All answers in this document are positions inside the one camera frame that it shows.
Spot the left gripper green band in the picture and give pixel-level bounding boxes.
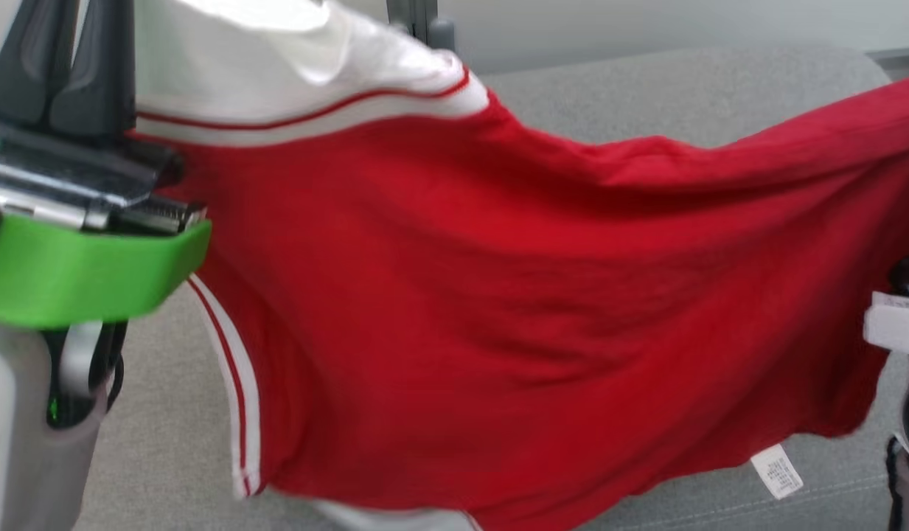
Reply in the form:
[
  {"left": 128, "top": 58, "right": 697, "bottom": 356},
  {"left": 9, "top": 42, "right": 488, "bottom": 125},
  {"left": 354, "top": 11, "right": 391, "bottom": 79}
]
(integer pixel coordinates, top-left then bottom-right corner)
[{"left": 0, "top": 0, "right": 214, "bottom": 330}]

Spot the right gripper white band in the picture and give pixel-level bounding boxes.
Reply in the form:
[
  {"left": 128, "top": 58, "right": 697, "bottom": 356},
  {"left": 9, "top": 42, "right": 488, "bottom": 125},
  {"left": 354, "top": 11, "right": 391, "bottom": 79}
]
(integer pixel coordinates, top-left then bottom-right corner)
[{"left": 863, "top": 254, "right": 909, "bottom": 361}]

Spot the red and white garment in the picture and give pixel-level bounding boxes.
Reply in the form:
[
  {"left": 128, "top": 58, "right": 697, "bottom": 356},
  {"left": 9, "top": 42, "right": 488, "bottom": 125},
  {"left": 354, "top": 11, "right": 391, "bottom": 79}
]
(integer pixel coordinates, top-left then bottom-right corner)
[{"left": 126, "top": 0, "right": 909, "bottom": 531}]

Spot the grey metal stand with casters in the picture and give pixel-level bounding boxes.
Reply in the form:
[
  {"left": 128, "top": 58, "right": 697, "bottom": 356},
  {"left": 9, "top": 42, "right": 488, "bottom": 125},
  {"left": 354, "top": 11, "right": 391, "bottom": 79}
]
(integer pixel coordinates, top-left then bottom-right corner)
[{"left": 386, "top": 0, "right": 456, "bottom": 52}]

